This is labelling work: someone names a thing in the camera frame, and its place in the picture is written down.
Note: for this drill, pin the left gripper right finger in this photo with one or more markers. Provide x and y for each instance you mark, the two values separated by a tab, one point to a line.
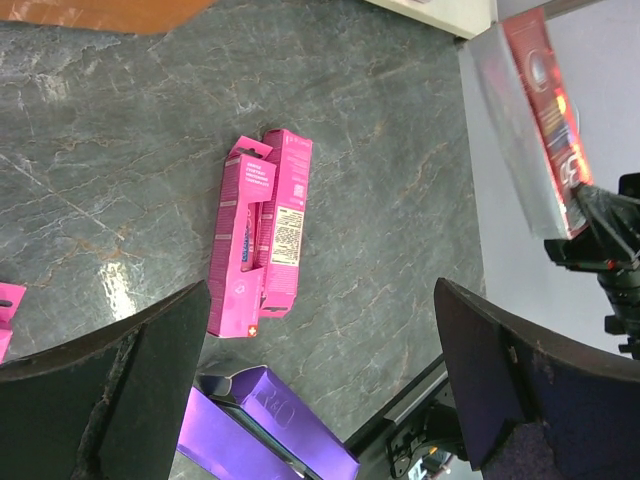
531	403

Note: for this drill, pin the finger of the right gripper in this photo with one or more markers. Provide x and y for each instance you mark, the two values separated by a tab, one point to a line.
613	220

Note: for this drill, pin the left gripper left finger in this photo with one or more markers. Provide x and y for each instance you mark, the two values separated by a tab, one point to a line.
109	404

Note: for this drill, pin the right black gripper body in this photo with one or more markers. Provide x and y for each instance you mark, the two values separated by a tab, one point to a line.
618	278

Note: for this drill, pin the red 3D toothpaste box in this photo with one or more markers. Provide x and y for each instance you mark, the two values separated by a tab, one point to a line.
530	112

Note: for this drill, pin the purple toothpaste box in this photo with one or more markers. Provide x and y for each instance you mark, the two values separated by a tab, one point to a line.
218	444
256	398

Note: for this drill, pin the pink labelled toothpaste box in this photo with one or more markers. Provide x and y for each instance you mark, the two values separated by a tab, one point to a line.
282	220

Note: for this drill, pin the white two-tier shelf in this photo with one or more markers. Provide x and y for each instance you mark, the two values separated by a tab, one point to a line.
462	18

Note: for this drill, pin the orange plastic basket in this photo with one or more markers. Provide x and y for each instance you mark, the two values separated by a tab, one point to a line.
144	17

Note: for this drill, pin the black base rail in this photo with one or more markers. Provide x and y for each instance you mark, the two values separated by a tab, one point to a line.
416	435

